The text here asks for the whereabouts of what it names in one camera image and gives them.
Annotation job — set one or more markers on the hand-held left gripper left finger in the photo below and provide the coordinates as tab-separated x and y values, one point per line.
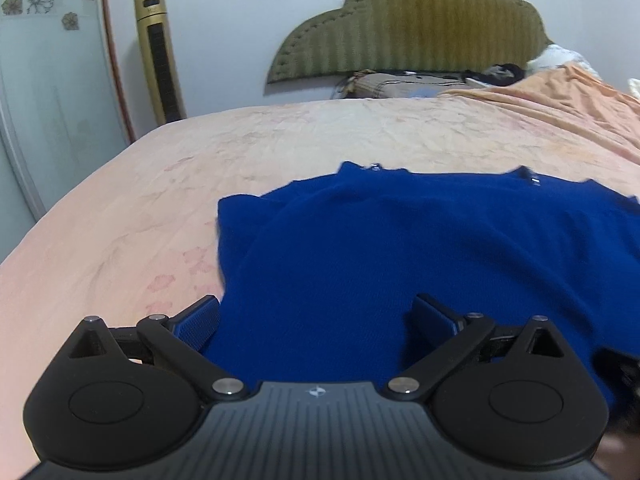
197	321

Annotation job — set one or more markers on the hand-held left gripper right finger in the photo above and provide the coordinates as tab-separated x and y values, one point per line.
430	319

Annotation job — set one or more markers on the blue knit sweater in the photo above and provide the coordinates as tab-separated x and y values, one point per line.
400	240

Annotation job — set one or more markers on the bed with pink sheet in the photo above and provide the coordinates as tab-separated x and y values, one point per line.
200	170

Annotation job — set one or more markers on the brown patterned pillow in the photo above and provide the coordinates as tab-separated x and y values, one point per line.
390	85

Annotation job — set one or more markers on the peach blanket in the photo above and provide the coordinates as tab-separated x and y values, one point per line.
565	105

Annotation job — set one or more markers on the dark clothing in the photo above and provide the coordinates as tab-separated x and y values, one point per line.
497	74

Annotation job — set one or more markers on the gold tower fan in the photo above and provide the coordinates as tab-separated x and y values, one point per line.
159	60

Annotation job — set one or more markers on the glass door with flower print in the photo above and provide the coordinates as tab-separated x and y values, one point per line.
50	85

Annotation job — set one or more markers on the white pillow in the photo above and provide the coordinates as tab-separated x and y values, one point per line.
555	56

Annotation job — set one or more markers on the crumpled white cloth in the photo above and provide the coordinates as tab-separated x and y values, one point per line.
635	86

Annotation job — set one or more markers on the olive padded headboard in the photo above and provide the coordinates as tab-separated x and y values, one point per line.
410	20

